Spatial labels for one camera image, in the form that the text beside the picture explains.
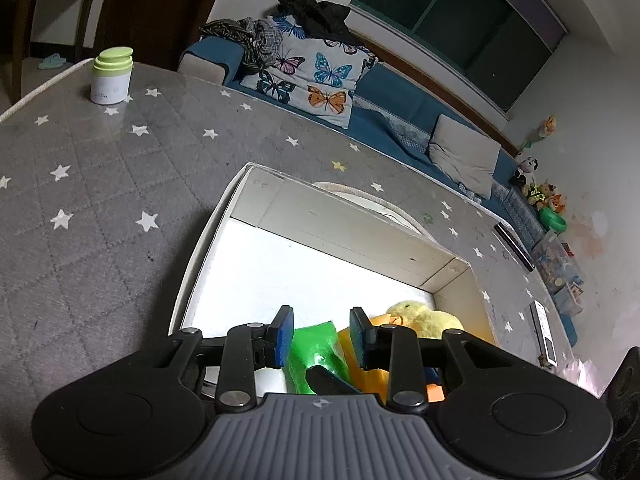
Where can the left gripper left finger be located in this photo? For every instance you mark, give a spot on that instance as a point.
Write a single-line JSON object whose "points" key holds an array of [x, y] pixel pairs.
{"points": [[247, 348]]}

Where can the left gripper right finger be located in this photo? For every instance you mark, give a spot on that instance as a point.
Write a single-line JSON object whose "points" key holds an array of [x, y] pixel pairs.
{"points": [[396, 349]]}

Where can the yellow plush duck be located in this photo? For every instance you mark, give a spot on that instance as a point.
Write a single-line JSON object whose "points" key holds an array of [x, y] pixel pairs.
{"points": [[427, 323]]}

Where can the green packet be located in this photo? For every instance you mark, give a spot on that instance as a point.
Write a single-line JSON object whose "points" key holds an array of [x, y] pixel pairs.
{"points": [[314, 345]]}

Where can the white cardboard box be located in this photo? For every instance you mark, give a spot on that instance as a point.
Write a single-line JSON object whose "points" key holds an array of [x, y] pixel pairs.
{"points": [[275, 241]]}

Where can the white remote control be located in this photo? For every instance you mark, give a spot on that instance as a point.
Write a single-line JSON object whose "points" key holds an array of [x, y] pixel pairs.
{"points": [[547, 356]]}

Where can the black remote control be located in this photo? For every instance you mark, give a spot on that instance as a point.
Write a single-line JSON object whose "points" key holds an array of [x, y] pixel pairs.
{"points": [[521, 253]]}

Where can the clear toy storage box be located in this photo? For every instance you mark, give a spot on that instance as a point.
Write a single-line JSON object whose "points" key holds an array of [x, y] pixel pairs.
{"points": [[560, 272]]}

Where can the clear plastic bag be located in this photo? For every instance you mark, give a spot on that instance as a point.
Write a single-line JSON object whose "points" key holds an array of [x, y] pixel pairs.
{"points": [[583, 374]]}

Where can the green plastic bowl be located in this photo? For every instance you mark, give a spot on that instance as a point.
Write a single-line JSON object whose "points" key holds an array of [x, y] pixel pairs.
{"points": [[551, 220]]}

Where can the beige cushion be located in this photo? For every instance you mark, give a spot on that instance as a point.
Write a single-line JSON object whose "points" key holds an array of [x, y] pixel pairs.
{"points": [[466, 156]]}

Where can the yellow bear plush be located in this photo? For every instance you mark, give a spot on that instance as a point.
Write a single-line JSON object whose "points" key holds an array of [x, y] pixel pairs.
{"points": [[538, 195]]}

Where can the panda plush toy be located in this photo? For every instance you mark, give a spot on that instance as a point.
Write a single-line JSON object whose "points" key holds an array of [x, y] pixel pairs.
{"points": [[525, 173]]}

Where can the orange fox plush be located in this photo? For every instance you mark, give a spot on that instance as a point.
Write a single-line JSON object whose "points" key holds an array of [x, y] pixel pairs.
{"points": [[556, 204]]}

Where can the blue sofa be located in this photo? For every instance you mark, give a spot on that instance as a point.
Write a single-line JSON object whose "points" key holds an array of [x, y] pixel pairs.
{"points": [[237, 118]]}

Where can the hanging doll toy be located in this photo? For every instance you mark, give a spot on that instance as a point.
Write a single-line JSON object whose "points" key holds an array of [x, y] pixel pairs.
{"points": [[540, 133]]}

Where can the butterfly print quilt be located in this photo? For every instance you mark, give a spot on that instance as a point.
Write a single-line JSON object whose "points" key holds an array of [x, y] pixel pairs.
{"points": [[318, 76]]}

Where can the grey knitted clothing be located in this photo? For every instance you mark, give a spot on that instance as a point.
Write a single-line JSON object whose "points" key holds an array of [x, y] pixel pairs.
{"points": [[245, 40]]}

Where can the green lidded white jar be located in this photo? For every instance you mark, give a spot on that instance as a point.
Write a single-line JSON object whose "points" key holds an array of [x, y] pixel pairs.
{"points": [[111, 73]]}

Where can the black clothes pile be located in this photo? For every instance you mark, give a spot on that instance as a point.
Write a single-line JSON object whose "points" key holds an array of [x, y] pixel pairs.
{"points": [[319, 19]]}

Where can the dark green window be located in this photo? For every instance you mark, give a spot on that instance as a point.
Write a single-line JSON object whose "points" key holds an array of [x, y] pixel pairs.
{"points": [[499, 46]]}

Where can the brown wooden door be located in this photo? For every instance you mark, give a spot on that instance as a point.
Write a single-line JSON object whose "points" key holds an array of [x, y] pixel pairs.
{"points": [[157, 30]]}

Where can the wooden side table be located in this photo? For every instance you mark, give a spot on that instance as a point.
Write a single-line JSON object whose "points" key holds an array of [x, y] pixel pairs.
{"points": [[39, 24]]}

